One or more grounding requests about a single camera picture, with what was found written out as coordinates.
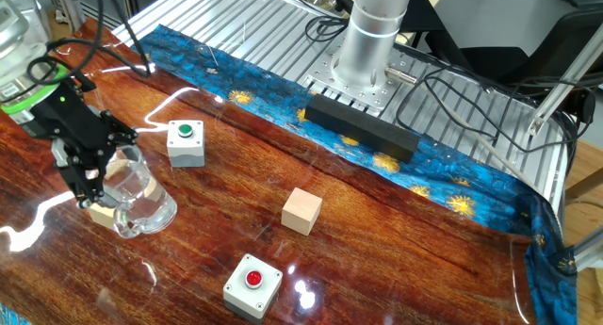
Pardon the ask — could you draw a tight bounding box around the red push button box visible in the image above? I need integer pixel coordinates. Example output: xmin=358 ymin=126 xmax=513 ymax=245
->
xmin=221 ymin=252 xmax=284 ymax=325

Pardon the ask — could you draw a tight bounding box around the black wrist cable bundle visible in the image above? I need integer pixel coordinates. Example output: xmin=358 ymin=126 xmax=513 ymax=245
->
xmin=0 ymin=0 xmax=155 ymax=103

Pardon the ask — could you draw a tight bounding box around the light wooden cube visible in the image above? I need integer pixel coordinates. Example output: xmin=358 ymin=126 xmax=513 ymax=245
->
xmin=87 ymin=201 xmax=118 ymax=231
xmin=281 ymin=187 xmax=324 ymax=236

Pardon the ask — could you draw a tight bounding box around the blue starry tablecloth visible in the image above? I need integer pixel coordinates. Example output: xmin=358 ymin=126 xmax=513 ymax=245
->
xmin=0 ymin=23 xmax=579 ymax=325

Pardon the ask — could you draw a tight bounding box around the clear mug with water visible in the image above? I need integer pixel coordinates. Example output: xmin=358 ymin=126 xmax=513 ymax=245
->
xmin=101 ymin=143 xmax=179 ymax=239

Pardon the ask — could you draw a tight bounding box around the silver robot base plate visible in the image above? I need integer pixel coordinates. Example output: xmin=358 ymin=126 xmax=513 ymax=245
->
xmin=301 ymin=44 xmax=401 ymax=114

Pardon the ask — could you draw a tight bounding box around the glossy wood grain mat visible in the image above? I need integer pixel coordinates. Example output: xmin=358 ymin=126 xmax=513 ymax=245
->
xmin=0 ymin=17 xmax=538 ymax=325

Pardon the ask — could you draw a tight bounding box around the aluminium frame beam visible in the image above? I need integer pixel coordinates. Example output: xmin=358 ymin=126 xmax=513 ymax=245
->
xmin=526 ymin=21 xmax=603 ymax=137

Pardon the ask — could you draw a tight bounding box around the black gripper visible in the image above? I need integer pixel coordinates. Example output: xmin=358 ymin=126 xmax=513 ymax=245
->
xmin=25 ymin=74 xmax=140 ymax=210

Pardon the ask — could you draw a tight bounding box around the black foam bar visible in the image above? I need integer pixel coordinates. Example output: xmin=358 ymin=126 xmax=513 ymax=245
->
xmin=304 ymin=92 xmax=421 ymax=164

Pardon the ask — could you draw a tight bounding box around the green push button box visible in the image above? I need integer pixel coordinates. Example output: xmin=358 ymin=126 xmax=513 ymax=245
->
xmin=166 ymin=119 xmax=206 ymax=169

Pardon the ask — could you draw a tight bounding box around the black office chair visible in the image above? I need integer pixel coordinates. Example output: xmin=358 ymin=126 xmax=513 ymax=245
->
xmin=414 ymin=0 xmax=603 ymax=84

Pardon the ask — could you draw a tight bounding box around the aluminium frame post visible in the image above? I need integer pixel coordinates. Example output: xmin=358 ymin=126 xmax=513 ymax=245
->
xmin=46 ymin=0 xmax=87 ymax=32

